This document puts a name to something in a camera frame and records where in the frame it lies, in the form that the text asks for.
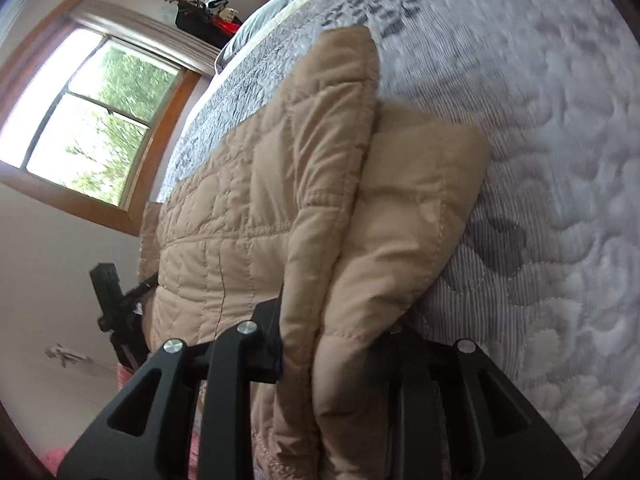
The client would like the coat rack with clothes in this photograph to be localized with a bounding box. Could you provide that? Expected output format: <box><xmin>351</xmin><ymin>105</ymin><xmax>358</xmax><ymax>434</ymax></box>
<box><xmin>165</xmin><ymin>0</ymin><xmax>243</xmax><ymax>50</ymax></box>

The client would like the grey pillow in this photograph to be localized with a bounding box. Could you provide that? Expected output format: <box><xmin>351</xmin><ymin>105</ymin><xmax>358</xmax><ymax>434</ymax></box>
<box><xmin>215</xmin><ymin>0</ymin><xmax>293</xmax><ymax>75</ymax></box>

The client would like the grey curtain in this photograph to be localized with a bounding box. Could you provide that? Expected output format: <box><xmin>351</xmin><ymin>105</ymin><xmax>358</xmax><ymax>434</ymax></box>
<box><xmin>70</xmin><ymin>0</ymin><xmax>218</xmax><ymax>77</ymax></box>

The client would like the grey patterned quilt bedspread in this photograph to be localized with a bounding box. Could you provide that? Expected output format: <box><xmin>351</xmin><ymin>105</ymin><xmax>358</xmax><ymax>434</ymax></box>
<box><xmin>157</xmin><ymin>0</ymin><xmax>639</xmax><ymax>472</ymax></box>

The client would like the black gloved left hand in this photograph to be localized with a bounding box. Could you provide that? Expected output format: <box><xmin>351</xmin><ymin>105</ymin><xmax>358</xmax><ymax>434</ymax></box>
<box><xmin>110</xmin><ymin>300</ymin><xmax>150</xmax><ymax>372</ymax></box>

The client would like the side window wooden frame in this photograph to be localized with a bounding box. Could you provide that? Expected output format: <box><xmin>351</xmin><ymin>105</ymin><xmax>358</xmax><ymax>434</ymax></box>
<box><xmin>1</xmin><ymin>0</ymin><xmax>205</xmax><ymax>235</ymax></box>

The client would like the pink knitted sleeve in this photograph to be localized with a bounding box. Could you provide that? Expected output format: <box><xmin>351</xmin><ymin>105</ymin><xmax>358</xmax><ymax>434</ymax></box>
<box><xmin>29</xmin><ymin>364</ymin><xmax>262</xmax><ymax>480</ymax></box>

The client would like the beige quilted jacket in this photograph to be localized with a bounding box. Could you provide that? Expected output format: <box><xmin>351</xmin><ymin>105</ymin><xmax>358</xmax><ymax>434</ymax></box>
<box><xmin>139</xmin><ymin>26</ymin><xmax>489</xmax><ymax>479</ymax></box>

